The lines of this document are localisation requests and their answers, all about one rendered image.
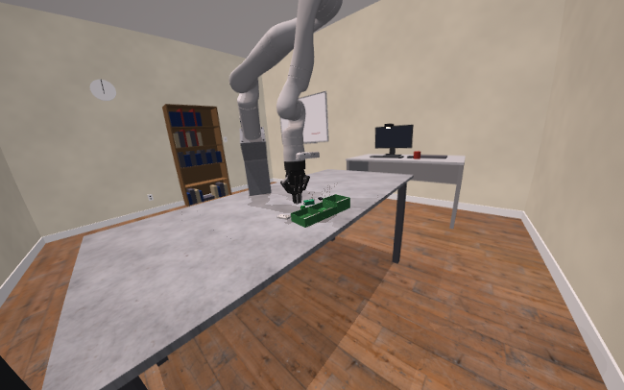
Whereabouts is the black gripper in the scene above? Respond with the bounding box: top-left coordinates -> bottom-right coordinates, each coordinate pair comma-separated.
280,160 -> 310,205

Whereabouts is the green rack of bins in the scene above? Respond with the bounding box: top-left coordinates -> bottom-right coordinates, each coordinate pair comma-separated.
291,194 -> 350,228

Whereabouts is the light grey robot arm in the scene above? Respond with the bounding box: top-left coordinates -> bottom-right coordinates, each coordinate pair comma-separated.
229,0 -> 343,161

